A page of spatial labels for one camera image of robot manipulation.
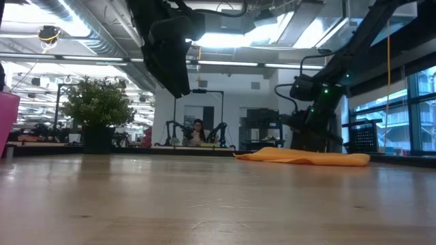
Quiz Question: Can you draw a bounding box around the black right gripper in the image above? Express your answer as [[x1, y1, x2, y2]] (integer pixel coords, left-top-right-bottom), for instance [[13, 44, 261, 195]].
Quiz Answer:
[[281, 97, 343, 152]]

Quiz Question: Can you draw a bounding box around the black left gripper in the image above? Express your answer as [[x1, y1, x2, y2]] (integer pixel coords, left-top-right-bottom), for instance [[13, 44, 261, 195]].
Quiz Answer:
[[142, 16, 191, 99]]

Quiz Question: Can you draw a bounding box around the orange microfiber towel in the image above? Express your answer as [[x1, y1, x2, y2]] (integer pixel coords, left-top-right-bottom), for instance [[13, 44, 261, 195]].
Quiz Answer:
[[234, 146, 371, 167]]

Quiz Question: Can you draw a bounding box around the pink plastic basket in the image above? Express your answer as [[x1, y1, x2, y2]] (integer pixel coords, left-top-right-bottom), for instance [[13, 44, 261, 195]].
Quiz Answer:
[[0, 91, 20, 158]]

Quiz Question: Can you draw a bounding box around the long ceiling light tube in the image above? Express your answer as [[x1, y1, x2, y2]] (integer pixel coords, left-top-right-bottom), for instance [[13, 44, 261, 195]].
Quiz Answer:
[[0, 52, 324, 71]]

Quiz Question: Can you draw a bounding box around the black background cabinet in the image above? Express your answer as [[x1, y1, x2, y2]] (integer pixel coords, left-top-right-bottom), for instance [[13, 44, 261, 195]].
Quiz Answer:
[[239, 108, 284, 150]]

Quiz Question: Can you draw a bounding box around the black perforated cart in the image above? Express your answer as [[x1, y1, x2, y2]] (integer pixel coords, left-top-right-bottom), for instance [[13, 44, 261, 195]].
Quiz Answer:
[[341, 118, 384, 154]]

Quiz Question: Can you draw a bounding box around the person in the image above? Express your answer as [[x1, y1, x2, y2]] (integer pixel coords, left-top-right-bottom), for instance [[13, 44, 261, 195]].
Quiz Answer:
[[183, 118, 212, 147]]

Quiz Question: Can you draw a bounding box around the grey ceiling box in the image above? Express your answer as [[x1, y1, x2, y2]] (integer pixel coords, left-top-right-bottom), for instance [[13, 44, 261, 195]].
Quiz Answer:
[[221, 9, 245, 34]]

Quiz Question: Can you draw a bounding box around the artificial green plant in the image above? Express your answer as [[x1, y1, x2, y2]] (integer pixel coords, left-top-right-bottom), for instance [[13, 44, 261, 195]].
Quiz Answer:
[[61, 76, 136, 129]]

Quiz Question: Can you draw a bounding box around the black plant pot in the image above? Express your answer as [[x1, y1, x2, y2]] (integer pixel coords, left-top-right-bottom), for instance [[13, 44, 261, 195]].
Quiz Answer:
[[81, 125, 116, 154]]

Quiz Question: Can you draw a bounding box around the black framed window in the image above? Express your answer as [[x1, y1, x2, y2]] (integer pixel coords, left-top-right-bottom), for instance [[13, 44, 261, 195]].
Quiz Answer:
[[347, 64, 436, 156]]

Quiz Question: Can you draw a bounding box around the black round ceiling device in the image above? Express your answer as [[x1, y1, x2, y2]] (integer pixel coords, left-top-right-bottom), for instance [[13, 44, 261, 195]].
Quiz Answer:
[[37, 25, 62, 45]]

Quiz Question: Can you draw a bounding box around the black background rig frame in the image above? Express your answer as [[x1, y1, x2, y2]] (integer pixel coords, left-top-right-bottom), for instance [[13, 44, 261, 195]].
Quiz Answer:
[[173, 88, 225, 147]]

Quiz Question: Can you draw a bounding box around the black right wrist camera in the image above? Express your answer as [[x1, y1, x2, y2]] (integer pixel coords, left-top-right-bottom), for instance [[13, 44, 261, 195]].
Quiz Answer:
[[289, 75, 317, 101]]

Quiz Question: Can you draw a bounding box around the black aluminium table frame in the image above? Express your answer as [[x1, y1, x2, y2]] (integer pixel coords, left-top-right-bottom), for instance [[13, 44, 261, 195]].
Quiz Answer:
[[6, 142, 436, 168]]

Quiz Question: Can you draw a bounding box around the yellow hanging cable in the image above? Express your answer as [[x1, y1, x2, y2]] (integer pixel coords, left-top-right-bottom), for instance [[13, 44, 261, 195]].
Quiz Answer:
[[384, 20, 392, 152]]

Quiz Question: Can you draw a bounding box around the silver ventilation duct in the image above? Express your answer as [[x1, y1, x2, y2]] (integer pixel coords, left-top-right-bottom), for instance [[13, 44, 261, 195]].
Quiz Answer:
[[245, 0, 418, 52]]

